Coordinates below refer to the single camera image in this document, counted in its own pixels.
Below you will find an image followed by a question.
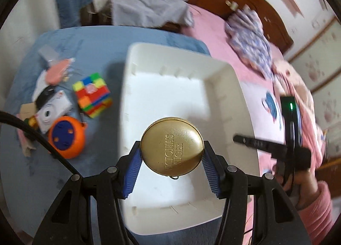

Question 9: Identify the gold round tin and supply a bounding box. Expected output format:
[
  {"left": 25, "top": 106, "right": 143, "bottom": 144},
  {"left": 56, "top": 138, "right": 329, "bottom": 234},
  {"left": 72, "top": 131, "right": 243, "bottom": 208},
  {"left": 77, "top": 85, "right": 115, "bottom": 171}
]
[{"left": 140, "top": 117, "right": 205, "bottom": 177}]

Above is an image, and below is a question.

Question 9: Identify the orange round toy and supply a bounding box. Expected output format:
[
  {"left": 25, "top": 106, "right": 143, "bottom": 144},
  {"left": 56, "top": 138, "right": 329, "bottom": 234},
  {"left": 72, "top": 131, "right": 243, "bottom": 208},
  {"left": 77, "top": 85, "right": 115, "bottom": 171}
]
[{"left": 48, "top": 116, "right": 87, "bottom": 159}]

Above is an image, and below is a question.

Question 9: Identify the colourful Rubik's cube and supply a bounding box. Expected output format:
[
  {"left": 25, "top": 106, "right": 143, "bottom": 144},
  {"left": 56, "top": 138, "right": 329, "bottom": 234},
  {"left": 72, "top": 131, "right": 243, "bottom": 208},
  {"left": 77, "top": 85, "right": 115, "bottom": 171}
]
[{"left": 72, "top": 72, "right": 113, "bottom": 119}]

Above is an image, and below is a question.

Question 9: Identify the white boxed toy camera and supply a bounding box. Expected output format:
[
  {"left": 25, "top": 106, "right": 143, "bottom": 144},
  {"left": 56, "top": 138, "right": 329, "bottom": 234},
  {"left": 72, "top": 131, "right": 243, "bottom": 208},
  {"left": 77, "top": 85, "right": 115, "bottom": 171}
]
[{"left": 35, "top": 90, "right": 72, "bottom": 134}]

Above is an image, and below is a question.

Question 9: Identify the white plastic tray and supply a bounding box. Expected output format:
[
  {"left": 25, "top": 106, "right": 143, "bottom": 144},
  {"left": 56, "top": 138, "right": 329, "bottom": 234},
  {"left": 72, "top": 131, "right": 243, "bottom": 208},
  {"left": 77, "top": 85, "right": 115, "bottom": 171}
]
[{"left": 118, "top": 43, "right": 259, "bottom": 235}]

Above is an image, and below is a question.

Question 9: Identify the green perfume bottle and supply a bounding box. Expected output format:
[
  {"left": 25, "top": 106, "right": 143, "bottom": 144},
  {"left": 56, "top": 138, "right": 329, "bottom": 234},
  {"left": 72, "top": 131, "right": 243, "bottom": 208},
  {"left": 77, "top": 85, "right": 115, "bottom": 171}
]
[{"left": 24, "top": 115, "right": 39, "bottom": 130}]

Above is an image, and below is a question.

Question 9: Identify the black small box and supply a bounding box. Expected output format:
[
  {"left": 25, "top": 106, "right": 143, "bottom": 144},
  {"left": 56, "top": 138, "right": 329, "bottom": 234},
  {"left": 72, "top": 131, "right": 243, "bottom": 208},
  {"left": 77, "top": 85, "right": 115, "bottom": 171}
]
[{"left": 35, "top": 85, "right": 55, "bottom": 110}]

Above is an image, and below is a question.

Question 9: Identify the beige small box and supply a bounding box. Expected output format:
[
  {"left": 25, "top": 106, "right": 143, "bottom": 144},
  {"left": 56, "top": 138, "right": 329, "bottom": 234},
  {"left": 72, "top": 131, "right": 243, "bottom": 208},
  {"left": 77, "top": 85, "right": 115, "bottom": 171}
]
[{"left": 19, "top": 102, "right": 37, "bottom": 120}]

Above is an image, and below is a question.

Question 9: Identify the white plastic hook piece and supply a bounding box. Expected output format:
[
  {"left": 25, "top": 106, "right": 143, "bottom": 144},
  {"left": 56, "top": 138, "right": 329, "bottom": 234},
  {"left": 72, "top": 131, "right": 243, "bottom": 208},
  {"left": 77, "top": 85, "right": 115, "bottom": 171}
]
[{"left": 32, "top": 75, "right": 49, "bottom": 102}]

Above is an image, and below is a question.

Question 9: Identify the pink sleeve forearm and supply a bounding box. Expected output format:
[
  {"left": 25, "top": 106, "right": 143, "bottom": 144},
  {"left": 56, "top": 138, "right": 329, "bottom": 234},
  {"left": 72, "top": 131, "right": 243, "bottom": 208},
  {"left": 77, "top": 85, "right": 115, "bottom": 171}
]
[{"left": 298, "top": 181, "right": 334, "bottom": 244}]

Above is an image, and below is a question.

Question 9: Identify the person's right hand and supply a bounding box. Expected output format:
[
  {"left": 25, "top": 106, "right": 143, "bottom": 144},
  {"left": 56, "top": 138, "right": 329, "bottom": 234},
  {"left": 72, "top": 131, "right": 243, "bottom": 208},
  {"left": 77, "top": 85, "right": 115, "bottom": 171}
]
[{"left": 272, "top": 165, "right": 321, "bottom": 210}]

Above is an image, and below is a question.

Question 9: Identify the pink printed pillow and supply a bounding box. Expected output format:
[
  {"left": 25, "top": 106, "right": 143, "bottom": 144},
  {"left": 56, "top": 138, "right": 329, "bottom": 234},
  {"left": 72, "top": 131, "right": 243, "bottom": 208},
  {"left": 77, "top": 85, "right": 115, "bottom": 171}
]
[{"left": 239, "top": 81, "right": 289, "bottom": 144}]

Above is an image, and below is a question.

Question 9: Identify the peach bear quilt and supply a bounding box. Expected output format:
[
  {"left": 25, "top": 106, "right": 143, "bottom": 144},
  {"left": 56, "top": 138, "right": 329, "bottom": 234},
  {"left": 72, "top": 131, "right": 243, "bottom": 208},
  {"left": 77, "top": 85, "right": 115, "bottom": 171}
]
[{"left": 272, "top": 59, "right": 325, "bottom": 173}]

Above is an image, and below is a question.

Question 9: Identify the pink oval item in bag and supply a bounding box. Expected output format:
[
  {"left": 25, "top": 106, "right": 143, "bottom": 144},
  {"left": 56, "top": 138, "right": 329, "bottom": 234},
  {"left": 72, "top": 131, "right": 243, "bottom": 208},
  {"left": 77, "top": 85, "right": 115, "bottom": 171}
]
[{"left": 45, "top": 58, "right": 75, "bottom": 86}]

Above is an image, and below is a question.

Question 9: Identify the pink bed sheet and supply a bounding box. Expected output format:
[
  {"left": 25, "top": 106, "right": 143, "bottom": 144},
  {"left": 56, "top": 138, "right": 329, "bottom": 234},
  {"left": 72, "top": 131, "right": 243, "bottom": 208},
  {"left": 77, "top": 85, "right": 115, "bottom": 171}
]
[{"left": 182, "top": 5, "right": 283, "bottom": 90}]

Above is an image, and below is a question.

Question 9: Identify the clear blue card box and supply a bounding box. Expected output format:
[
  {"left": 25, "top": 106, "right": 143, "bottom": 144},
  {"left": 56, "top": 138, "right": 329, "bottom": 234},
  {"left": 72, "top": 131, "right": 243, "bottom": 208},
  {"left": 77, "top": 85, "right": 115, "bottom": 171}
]
[{"left": 38, "top": 45, "right": 60, "bottom": 67}]

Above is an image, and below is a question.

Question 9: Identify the purple floral blanket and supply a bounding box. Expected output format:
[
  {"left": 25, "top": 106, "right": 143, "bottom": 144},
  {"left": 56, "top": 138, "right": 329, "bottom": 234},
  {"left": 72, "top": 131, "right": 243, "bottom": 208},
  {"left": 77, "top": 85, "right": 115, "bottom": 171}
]
[{"left": 225, "top": 5, "right": 274, "bottom": 80}]

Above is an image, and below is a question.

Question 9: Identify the grey cloth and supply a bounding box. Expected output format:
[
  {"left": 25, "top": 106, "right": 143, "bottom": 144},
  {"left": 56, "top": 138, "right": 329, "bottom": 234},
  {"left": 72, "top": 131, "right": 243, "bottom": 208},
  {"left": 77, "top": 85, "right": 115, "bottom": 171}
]
[{"left": 111, "top": 0, "right": 194, "bottom": 28}]

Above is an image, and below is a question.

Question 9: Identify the dark wooden headboard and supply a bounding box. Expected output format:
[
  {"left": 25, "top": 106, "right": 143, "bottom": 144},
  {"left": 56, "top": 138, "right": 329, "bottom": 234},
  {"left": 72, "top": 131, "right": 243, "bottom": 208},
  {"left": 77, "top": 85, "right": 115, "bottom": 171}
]
[{"left": 188, "top": 0, "right": 294, "bottom": 53}]

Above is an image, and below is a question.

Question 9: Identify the black cable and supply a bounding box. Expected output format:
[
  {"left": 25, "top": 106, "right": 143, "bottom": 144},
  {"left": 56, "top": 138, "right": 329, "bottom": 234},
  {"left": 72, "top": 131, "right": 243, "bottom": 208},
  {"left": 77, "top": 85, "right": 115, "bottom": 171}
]
[{"left": 0, "top": 110, "right": 82, "bottom": 176}]

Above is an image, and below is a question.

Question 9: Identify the small pink wall shelf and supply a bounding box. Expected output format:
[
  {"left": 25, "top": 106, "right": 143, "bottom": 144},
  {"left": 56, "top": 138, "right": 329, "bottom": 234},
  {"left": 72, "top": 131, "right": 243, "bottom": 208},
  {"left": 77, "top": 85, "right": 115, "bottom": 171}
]
[{"left": 281, "top": 0, "right": 304, "bottom": 17}]

